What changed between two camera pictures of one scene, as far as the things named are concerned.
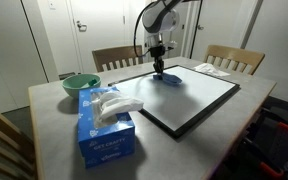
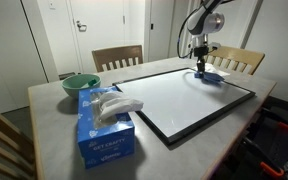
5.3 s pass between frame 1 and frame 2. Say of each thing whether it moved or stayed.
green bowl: stayed
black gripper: moved
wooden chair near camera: stayed
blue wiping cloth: moved
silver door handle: stayed
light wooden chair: stayed
